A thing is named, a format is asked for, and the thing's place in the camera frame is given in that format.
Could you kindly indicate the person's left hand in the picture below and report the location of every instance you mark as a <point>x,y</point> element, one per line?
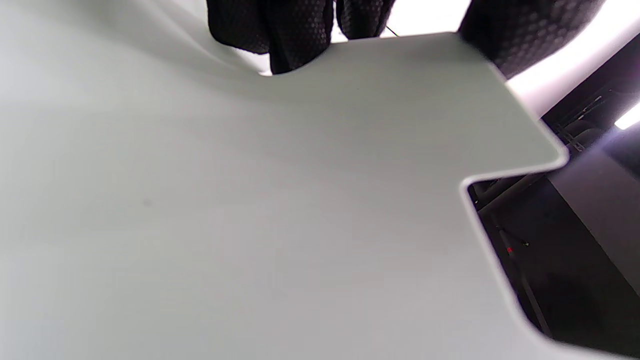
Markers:
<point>295,25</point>

